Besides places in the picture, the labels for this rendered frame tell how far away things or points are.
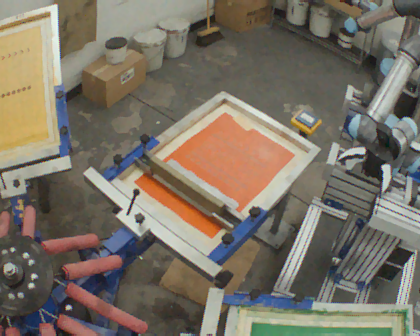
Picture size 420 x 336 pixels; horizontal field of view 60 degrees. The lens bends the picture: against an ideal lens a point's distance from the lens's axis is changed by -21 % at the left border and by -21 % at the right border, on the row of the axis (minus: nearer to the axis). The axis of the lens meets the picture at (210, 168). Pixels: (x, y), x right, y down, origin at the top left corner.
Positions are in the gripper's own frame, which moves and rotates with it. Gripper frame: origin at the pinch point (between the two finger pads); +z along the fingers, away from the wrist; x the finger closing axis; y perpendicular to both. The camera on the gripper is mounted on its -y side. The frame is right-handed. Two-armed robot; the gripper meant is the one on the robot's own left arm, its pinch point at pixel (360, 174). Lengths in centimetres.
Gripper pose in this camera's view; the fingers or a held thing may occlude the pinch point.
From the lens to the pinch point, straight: 101.4
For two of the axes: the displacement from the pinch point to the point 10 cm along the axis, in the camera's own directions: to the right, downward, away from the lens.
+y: 0.1, 7.5, 6.6
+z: -7.5, 4.4, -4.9
